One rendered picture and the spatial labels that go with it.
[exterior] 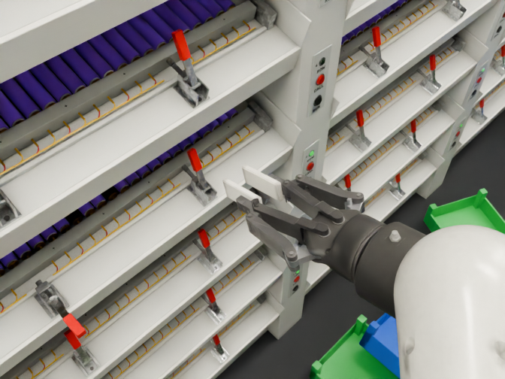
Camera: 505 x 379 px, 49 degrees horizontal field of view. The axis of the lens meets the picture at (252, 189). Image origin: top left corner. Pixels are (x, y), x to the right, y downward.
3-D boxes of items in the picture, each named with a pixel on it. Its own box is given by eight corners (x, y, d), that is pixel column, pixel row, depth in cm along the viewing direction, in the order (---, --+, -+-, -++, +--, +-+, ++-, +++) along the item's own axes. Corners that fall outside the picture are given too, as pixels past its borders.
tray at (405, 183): (430, 175, 175) (452, 152, 163) (300, 295, 148) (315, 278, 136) (383, 131, 180) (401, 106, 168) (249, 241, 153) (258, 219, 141)
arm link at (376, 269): (449, 219, 56) (394, 275, 52) (446, 294, 63) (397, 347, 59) (399, 196, 60) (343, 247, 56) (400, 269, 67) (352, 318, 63)
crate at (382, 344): (415, 292, 161) (426, 273, 156) (477, 338, 152) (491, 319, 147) (358, 343, 141) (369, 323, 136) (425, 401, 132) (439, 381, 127)
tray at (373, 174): (448, 129, 160) (473, 100, 148) (306, 254, 133) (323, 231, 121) (395, 83, 165) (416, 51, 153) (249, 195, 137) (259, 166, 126)
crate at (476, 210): (536, 278, 164) (547, 264, 158) (477, 299, 159) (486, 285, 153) (476, 203, 182) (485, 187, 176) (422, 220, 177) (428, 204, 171)
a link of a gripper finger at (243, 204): (269, 218, 70) (252, 231, 69) (243, 203, 74) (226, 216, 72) (267, 209, 69) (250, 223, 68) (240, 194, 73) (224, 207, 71)
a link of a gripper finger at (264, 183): (276, 185, 71) (280, 182, 72) (240, 166, 76) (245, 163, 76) (280, 202, 73) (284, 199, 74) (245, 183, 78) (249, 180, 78)
